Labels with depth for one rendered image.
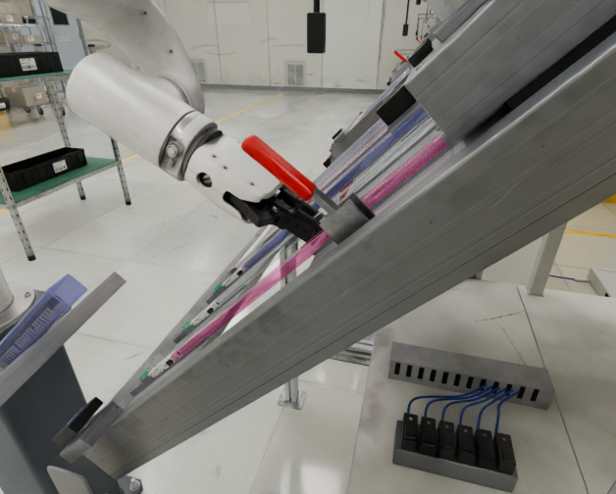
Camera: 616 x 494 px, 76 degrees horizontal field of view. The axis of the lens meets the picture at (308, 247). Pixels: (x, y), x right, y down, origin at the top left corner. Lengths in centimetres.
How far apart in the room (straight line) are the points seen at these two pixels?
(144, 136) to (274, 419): 116
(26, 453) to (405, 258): 93
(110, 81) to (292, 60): 898
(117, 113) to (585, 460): 78
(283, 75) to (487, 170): 935
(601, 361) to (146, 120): 87
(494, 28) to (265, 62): 945
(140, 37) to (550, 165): 50
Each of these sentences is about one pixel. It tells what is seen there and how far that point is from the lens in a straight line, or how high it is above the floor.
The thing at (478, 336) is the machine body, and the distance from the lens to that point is 90.
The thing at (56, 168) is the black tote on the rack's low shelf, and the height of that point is 40.
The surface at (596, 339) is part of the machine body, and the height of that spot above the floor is 62.
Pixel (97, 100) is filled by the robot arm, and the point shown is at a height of 110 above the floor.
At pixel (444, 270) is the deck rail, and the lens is 25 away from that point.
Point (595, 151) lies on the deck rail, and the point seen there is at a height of 112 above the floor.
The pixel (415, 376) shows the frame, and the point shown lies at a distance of 75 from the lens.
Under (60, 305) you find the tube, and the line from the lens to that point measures 20.
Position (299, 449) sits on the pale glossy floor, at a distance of 141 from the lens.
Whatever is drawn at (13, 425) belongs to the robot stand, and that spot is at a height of 50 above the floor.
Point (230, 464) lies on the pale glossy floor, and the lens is 140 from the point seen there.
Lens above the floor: 117
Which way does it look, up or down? 29 degrees down
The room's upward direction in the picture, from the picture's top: straight up
